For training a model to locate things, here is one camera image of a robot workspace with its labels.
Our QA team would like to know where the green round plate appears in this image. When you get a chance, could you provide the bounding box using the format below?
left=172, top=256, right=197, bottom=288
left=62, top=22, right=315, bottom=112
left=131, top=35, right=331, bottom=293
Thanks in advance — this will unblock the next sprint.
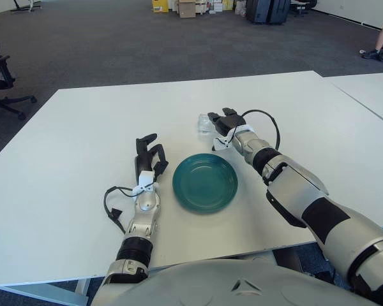
left=172, top=152, right=239, bottom=214

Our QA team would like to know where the clear glass cup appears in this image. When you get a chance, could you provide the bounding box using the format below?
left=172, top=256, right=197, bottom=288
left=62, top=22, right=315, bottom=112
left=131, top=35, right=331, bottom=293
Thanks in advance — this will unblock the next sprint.
left=197, top=112, right=218, bottom=135

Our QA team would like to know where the yellow box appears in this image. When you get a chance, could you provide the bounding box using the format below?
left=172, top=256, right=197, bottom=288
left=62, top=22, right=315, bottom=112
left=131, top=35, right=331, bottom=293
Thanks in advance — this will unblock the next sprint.
left=151, top=0, right=170, bottom=13

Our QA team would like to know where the dark blue hard case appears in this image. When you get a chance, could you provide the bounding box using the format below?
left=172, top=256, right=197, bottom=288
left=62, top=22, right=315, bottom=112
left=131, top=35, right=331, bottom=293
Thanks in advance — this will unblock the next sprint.
left=245, top=0, right=272, bottom=24

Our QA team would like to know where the stack of white boxes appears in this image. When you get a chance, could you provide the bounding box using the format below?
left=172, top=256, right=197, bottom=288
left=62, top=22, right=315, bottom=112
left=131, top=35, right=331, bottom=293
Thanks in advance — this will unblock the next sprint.
left=196, top=0, right=236, bottom=15

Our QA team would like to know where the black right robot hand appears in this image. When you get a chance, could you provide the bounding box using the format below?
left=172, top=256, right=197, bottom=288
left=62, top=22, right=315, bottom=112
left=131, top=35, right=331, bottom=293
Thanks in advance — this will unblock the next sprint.
left=207, top=107, right=248, bottom=136

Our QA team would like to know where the grey robot torso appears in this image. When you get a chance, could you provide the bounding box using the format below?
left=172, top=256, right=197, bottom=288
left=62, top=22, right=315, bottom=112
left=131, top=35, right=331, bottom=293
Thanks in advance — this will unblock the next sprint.
left=89, top=258, right=371, bottom=306

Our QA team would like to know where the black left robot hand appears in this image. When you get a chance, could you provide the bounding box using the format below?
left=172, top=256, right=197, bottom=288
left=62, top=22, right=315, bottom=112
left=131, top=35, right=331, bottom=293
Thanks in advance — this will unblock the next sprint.
left=133, top=133, right=170, bottom=179

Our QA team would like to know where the black hard case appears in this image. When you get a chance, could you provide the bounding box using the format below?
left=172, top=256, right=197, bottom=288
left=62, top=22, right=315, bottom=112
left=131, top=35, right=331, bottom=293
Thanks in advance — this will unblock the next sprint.
left=267, top=0, right=290, bottom=26

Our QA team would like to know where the black empty office chair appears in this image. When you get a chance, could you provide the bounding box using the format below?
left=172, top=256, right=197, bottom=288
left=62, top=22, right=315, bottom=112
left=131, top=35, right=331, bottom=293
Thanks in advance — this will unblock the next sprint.
left=0, top=20, right=38, bottom=124

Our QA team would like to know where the brown cardboard box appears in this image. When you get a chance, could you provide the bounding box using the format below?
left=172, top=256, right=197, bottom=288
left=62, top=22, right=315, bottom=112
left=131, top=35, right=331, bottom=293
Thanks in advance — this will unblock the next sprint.
left=178, top=0, right=198, bottom=18

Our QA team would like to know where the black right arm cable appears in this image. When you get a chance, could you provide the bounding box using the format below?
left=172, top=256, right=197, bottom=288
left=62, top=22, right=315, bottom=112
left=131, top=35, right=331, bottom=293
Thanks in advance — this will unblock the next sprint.
left=242, top=110, right=281, bottom=150

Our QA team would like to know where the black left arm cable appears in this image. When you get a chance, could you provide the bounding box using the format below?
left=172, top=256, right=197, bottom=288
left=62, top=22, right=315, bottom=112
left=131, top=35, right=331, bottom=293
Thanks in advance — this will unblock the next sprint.
left=103, top=186, right=138, bottom=235

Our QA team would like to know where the white floor rack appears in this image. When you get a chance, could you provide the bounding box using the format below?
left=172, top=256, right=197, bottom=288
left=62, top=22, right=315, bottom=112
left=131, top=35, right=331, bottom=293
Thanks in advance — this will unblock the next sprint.
left=11, top=0, right=42, bottom=13

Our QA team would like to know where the seated person in shorts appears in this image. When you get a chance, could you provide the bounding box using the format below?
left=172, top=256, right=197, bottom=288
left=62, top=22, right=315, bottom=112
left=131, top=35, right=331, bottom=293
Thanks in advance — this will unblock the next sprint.
left=362, top=20, right=383, bottom=61

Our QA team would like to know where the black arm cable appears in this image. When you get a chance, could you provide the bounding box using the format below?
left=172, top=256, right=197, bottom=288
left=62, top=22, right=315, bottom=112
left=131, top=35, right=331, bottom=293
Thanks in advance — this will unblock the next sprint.
left=242, top=110, right=281, bottom=150
left=103, top=186, right=138, bottom=235

